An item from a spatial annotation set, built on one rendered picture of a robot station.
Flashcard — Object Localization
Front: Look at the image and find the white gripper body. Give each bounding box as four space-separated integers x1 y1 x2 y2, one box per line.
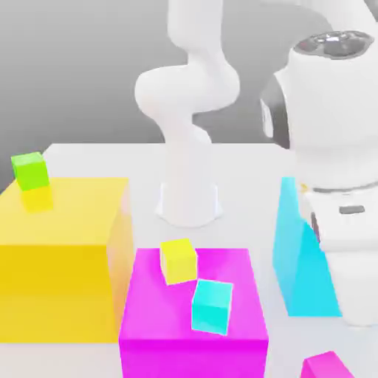
323 244 378 328

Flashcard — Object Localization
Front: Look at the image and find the small magenta cube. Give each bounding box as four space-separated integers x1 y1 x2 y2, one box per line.
300 350 357 378

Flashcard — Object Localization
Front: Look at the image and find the small cyan cube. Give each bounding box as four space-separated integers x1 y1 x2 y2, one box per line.
190 278 235 337

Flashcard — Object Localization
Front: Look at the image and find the small yellow cube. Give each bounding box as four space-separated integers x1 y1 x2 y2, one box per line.
21 186 55 213
159 238 199 286

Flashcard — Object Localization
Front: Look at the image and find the small green cube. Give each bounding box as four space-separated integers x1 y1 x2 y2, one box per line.
10 151 50 192

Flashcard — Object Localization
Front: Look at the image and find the large cyan box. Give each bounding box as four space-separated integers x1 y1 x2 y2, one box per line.
272 176 344 318

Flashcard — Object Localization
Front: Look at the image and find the large magenta box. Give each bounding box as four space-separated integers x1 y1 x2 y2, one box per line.
118 247 270 378

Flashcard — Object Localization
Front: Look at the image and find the large yellow box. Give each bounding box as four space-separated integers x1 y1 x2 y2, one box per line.
0 176 134 344

